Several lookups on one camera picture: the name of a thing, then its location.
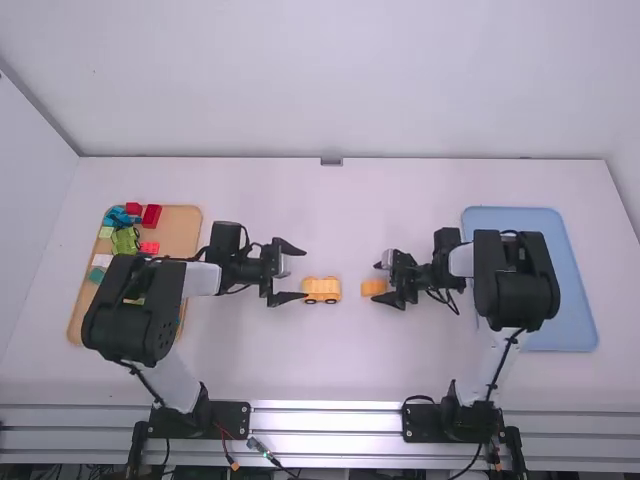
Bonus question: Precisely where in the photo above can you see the silver rails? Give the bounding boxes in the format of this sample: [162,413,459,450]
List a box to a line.
[0,398,640,472]

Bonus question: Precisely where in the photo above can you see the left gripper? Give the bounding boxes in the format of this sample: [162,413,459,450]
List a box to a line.
[258,237,309,309]

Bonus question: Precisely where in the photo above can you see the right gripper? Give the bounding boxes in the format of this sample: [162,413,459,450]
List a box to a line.
[371,248,420,312]

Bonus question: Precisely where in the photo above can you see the tan tray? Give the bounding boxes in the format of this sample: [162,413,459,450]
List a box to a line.
[65,202,204,347]

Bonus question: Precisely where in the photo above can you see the blue mat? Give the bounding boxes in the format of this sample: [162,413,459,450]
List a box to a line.
[459,205,600,354]

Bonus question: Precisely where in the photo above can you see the yellow toy car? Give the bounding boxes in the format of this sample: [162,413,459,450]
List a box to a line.
[300,275,345,306]

